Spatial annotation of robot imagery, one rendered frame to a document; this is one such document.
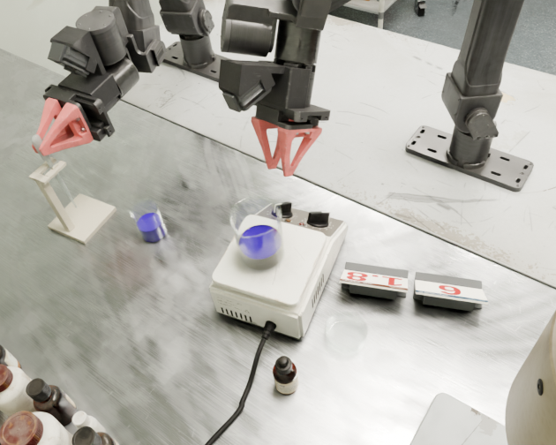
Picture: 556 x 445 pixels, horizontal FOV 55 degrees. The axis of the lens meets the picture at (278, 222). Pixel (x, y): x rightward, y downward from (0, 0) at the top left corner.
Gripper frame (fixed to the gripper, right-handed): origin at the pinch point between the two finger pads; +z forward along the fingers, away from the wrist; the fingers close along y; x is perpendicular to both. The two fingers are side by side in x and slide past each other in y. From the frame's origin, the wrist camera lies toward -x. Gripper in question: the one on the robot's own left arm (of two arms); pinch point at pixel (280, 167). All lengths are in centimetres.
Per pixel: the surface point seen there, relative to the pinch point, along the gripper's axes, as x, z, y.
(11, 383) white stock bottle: -36.5, 23.8, -1.9
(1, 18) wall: 5, -4, -149
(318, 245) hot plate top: -2.2, 7.0, 11.5
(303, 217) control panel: 3.2, 7.2, 3.0
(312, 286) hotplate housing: -4.5, 11.3, 13.7
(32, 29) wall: 16, -2, -152
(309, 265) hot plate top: -4.7, 8.7, 12.8
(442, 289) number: 10.5, 10.8, 23.4
